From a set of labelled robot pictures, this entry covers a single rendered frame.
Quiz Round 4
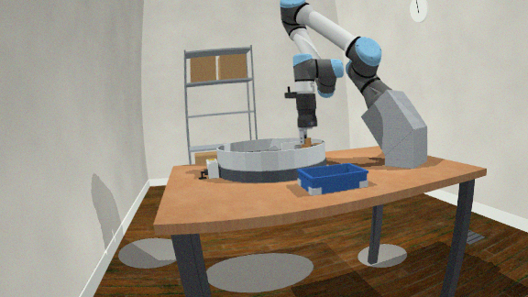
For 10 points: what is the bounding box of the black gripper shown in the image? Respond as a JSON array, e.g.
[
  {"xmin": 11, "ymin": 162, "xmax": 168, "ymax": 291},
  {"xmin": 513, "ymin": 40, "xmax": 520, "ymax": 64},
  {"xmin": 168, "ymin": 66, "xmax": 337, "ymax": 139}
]
[{"xmin": 284, "ymin": 82, "xmax": 317, "ymax": 145}]

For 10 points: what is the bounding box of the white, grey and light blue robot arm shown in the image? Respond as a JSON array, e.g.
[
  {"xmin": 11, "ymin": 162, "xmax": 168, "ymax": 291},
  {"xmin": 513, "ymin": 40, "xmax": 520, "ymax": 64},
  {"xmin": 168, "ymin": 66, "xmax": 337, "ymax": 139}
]
[{"xmin": 280, "ymin": 0, "xmax": 392, "ymax": 109}]

